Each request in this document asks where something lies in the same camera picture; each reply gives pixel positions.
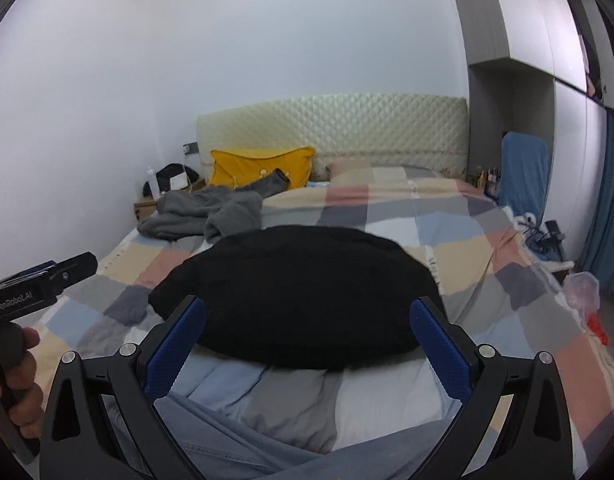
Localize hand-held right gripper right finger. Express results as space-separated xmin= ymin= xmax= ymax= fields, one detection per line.
xmin=409 ymin=296 xmax=573 ymax=480

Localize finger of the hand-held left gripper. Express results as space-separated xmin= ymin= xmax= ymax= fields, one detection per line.
xmin=52 ymin=252 xmax=98 ymax=288
xmin=14 ymin=259 xmax=58 ymax=281

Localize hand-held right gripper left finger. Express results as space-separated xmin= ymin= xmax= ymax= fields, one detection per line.
xmin=39 ymin=295 xmax=207 ymax=480

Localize black padded jacket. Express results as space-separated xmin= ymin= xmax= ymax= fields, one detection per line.
xmin=148 ymin=225 xmax=445 ymax=372

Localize person's left hand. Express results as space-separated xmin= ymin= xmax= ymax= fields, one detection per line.
xmin=0 ymin=326 xmax=45 ymax=429

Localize wooden nightstand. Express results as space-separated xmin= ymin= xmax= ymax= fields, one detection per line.
xmin=133 ymin=179 xmax=208 ymax=221

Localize pastel checked blanket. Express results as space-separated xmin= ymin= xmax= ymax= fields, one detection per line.
xmin=34 ymin=162 xmax=610 ymax=480

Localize person's blue jeans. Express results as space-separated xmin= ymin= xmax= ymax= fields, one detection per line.
xmin=102 ymin=392 xmax=468 ymax=480

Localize black bag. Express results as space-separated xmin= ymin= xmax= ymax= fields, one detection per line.
xmin=156 ymin=163 xmax=200 ymax=193

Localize grey fleece garment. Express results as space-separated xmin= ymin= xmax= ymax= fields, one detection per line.
xmin=137 ymin=185 xmax=265 ymax=243

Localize clear plastic bag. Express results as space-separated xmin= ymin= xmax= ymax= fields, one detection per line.
xmin=562 ymin=271 xmax=601 ymax=314

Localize black desk stand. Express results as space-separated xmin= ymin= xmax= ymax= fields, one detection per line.
xmin=524 ymin=212 xmax=569 ymax=262

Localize red plastic bag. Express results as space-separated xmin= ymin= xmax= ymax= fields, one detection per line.
xmin=584 ymin=312 xmax=611 ymax=347

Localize row of small bottles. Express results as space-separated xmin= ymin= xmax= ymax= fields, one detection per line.
xmin=470 ymin=166 xmax=503 ymax=192

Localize dark grey cloth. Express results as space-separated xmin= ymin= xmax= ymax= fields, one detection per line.
xmin=234 ymin=169 xmax=292 ymax=197

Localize blue covered chair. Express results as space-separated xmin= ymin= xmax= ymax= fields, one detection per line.
xmin=501 ymin=131 xmax=549 ymax=221

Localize yellow pillow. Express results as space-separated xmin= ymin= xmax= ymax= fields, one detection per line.
xmin=207 ymin=146 xmax=317 ymax=192

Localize blue curtain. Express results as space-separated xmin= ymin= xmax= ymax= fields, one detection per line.
xmin=580 ymin=110 xmax=614 ymax=292

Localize cream quilted headboard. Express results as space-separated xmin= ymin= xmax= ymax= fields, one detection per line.
xmin=196 ymin=92 xmax=469 ymax=181

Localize grey wardrobe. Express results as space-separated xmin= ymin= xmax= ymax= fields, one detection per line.
xmin=447 ymin=0 xmax=614 ymax=291

